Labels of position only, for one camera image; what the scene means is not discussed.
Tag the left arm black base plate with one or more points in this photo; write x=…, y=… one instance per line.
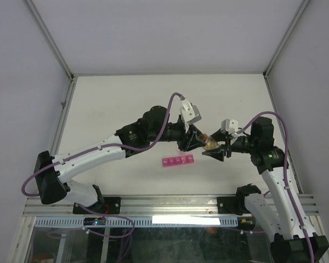
x=110, y=205

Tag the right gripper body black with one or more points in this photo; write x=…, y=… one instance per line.
x=228, y=147

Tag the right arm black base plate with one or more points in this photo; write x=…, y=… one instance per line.
x=232, y=205

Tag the pink weekly pill organizer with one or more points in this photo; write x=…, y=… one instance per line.
x=177, y=160

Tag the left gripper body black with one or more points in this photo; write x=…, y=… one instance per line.
x=183, y=137

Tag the left aluminium frame post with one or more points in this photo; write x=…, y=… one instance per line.
x=33, y=10

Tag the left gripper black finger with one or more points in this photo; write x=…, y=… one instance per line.
x=193, y=143
x=196, y=131

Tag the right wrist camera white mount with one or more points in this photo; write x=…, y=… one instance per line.
x=230, y=127

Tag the aluminium mounting rail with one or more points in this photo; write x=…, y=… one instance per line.
x=136, y=206

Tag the clear bottle yellow capsules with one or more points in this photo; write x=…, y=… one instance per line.
x=211, y=144

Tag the aluminium frame post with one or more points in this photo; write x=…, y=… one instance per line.
x=33, y=10
x=286, y=36

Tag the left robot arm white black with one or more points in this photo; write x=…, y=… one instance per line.
x=55, y=173

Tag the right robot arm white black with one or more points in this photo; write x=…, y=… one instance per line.
x=291, y=234

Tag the right aluminium frame post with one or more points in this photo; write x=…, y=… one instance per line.
x=286, y=36

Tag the grey slotted cable duct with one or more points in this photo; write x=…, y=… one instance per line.
x=147, y=221

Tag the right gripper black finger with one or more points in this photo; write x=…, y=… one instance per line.
x=218, y=136
x=217, y=154

